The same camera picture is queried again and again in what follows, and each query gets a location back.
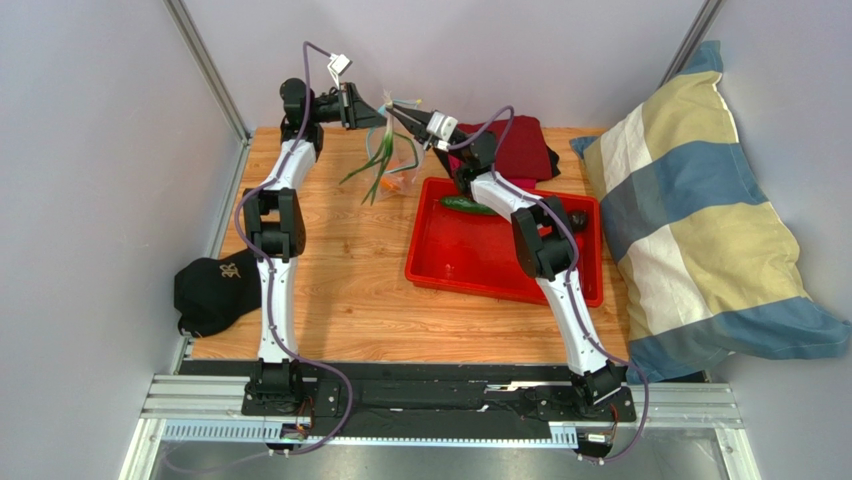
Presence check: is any green onion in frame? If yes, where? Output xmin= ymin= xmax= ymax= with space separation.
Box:
xmin=340 ymin=90 xmax=424 ymax=205

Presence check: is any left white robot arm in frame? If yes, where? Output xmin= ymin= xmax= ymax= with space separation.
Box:
xmin=238 ymin=78 xmax=384 ymax=416

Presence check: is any red plastic tray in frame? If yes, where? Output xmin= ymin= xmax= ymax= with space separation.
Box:
xmin=405 ymin=177 xmax=604 ymax=307

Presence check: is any orange fruit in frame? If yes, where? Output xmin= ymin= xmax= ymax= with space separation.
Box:
xmin=378 ymin=159 xmax=407 ymax=195

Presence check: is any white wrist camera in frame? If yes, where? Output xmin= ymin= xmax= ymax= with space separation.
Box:
xmin=427 ymin=110 xmax=458 ymax=151
xmin=327 ymin=53 xmax=352 ymax=89

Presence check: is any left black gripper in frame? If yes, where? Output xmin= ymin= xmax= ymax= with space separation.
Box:
xmin=309 ymin=82 xmax=391 ymax=131

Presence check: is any aluminium rail frame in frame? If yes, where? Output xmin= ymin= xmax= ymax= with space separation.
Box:
xmin=121 ymin=375 xmax=760 ymax=479

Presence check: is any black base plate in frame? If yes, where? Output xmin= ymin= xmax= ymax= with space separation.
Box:
xmin=177 ymin=360 xmax=649 ymax=441

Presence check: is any striped blue yellow pillow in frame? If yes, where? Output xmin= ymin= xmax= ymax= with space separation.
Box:
xmin=571 ymin=41 xmax=851 ymax=384

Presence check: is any black cap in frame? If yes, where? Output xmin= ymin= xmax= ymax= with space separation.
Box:
xmin=173 ymin=249 xmax=262 ymax=338

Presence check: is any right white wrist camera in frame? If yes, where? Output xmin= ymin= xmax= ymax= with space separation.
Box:
xmin=427 ymin=110 xmax=458 ymax=151

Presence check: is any upper green cucumber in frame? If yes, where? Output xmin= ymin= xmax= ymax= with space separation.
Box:
xmin=439 ymin=196 xmax=497 ymax=216

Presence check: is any clear zip top bag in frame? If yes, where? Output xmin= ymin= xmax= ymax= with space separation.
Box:
xmin=364 ymin=120 xmax=424 ymax=204

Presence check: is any dark red folded cloth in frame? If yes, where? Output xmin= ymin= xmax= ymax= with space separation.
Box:
xmin=447 ymin=115 xmax=562 ymax=190

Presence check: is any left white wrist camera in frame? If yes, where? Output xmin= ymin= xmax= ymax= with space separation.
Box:
xmin=327 ymin=53 xmax=352 ymax=89

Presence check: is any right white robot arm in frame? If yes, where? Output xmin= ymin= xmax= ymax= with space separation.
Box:
xmin=385 ymin=101 xmax=622 ymax=408

